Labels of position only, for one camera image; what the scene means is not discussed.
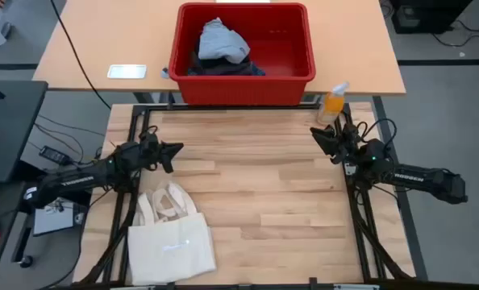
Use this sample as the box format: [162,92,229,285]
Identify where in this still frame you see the long black cable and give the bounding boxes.
[48,0,112,110]

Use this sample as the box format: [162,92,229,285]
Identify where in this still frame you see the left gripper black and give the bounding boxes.
[136,136,185,175]

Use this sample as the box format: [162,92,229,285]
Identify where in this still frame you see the black computer case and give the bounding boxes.
[390,0,473,35]

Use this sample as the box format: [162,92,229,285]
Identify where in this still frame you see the dark grey shorts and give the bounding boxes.
[190,60,260,77]

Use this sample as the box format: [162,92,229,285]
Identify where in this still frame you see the white paper sheet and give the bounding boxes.
[32,197,76,237]

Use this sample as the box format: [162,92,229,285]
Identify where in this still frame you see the thin black floor cable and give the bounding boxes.
[32,114,107,164]

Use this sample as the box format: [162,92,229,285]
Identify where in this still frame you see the white flat phone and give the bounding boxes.
[106,64,148,80]

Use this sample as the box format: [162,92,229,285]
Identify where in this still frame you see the white canvas tote bag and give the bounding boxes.
[127,180,217,286]

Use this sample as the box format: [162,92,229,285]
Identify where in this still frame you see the black computer cable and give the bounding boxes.
[431,19,479,48]

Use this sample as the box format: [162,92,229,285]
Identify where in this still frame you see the black aluminium table frame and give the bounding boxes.
[77,102,416,290]

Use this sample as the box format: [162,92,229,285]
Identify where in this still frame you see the black side desk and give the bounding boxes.
[0,79,49,184]

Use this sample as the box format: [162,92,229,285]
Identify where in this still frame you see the black garment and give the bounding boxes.
[197,38,253,69]

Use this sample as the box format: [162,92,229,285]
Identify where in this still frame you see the black power adapter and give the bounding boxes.
[39,145,72,166]

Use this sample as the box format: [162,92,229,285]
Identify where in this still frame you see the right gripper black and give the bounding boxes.
[309,122,366,166]

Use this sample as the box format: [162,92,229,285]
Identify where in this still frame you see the light wooden desk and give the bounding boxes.
[32,0,406,97]

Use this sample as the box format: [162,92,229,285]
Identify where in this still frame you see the orange spray bottle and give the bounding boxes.
[316,81,350,126]

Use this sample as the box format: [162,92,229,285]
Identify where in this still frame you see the light grey garment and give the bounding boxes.
[198,17,252,65]

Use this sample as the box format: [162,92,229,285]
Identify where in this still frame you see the red plastic laundry bin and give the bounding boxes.
[168,2,317,106]

